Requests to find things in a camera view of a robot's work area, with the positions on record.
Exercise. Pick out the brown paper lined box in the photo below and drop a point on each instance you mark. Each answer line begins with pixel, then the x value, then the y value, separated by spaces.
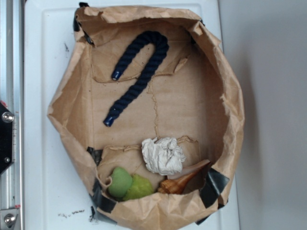
pixel 193 97

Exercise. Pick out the silver corner bracket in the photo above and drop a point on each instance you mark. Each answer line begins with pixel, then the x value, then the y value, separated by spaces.
pixel 8 218

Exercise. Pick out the yellow-green pear toy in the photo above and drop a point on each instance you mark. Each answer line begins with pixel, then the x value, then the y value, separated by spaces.
pixel 140 187

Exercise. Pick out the black mounting plate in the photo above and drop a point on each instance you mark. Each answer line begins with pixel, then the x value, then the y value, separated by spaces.
pixel 6 137

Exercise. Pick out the crumpled white paper ball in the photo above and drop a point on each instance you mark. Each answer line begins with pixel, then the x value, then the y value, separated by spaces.
pixel 163 156

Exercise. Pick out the brown spiral seashell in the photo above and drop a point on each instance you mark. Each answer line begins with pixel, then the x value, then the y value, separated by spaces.
pixel 176 183

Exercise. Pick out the green pear toy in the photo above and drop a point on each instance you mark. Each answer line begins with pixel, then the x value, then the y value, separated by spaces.
pixel 121 182

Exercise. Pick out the aluminium frame rail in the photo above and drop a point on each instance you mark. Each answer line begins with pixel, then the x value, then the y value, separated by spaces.
pixel 11 92

